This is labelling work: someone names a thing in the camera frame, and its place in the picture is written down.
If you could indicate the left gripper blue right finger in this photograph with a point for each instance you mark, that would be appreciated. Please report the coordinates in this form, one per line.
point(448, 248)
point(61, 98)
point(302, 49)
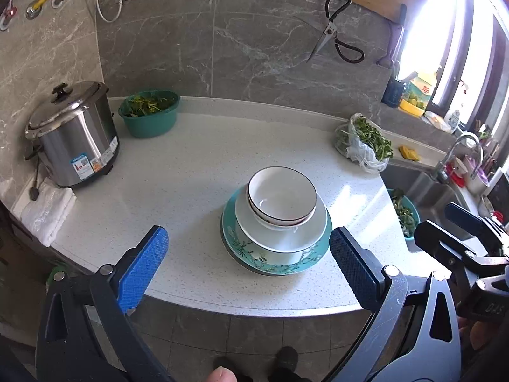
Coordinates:
point(362, 270)

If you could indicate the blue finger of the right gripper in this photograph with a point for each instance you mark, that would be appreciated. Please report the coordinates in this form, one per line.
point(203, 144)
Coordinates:
point(447, 250)
point(465, 214)

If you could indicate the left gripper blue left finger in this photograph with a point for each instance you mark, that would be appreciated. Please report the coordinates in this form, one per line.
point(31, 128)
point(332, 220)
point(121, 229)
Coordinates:
point(138, 267)

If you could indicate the large white bowl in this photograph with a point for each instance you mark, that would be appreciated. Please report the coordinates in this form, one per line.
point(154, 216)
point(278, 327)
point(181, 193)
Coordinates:
point(291, 240)

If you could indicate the teal floral plate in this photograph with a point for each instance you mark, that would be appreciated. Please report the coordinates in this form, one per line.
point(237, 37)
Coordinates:
point(262, 260)

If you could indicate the red floral bowl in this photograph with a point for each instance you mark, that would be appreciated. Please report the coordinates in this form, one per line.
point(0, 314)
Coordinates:
point(282, 193)

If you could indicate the white bowl brown rim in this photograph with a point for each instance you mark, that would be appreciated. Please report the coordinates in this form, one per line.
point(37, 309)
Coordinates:
point(276, 224)

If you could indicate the black kitchen scissors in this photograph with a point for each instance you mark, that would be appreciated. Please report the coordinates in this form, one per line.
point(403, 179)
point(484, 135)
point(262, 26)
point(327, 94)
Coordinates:
point(330, 33)

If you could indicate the right hand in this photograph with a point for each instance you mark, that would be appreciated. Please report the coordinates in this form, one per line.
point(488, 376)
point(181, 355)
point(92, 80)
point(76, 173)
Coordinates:
point(476, 334)

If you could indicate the left hand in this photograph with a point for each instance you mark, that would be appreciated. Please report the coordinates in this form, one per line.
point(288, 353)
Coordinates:
point(221, 374)

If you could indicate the steel sink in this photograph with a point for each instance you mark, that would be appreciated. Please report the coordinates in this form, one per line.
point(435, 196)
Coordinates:
point(429, 197)

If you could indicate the chrome faucet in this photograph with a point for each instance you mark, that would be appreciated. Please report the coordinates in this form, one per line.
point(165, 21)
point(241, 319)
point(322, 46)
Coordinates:
point(467, 143)

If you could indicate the teal colander with greens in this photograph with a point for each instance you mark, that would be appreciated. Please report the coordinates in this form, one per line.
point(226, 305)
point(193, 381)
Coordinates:
point(406, 212)

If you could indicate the yellow sponge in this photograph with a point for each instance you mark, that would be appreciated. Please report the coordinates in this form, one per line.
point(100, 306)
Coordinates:
point(409, 153)

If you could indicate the white folded towel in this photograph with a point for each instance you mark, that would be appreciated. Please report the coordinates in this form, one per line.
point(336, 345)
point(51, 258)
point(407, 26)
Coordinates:
point(44, 217)

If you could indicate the bag of green herbs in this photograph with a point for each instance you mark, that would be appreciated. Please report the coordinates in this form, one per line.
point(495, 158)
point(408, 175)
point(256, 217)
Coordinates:
point(362, 142)

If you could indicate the steel rice cooker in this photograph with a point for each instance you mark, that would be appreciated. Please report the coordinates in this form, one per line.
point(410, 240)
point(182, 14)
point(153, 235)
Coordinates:
point(72, 133)

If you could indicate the green basin with greens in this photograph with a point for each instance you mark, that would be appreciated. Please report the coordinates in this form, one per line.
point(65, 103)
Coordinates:
point(148, 114)

